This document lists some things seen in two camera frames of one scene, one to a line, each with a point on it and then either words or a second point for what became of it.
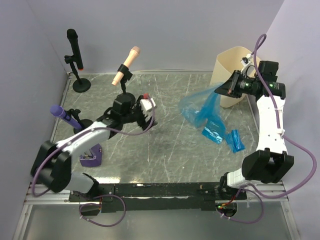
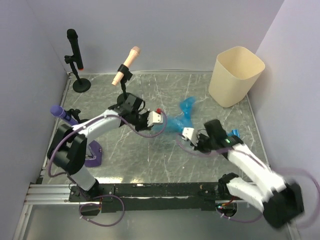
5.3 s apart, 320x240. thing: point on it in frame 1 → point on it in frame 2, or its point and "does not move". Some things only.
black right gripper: [229, 87] → [198, 147]
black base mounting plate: [122, 197] does not move
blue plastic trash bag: [202, 108] → [175, 124]
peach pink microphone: [132, 56] does not move
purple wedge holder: [93, 160] does not move
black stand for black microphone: [81, 85] does not move
